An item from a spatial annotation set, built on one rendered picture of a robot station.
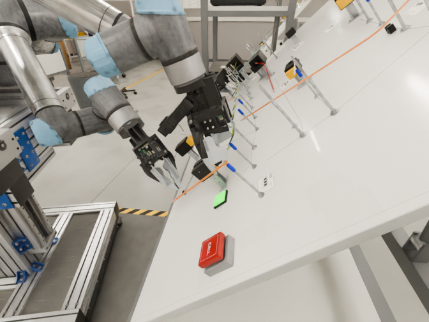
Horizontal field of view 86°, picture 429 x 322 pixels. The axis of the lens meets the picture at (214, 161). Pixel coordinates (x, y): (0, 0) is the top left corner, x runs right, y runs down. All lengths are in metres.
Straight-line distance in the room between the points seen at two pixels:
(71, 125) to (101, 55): 0.29
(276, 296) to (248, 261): 0.35
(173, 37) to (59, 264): 1.49
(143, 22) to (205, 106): 0.18
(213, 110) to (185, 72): 0.09
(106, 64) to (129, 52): 0.05
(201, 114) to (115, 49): 0.19
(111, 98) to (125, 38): 0.23
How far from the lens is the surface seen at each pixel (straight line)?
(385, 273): 2.02
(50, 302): 1.59
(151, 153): 0.61
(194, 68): 0.46
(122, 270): 1.79
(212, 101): 0.48
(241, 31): 8.06
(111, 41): 0.48
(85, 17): 0.63
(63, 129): 0.73
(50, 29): 0.98
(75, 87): 4.12
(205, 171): 0.57
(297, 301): 0.74
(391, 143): 0.39
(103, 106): 0.66
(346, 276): 0.84
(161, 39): 0.45
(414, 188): 0.33
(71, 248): 1.76
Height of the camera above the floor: 1.44
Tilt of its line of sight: 33 degrees down
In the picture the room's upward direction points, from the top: straight up
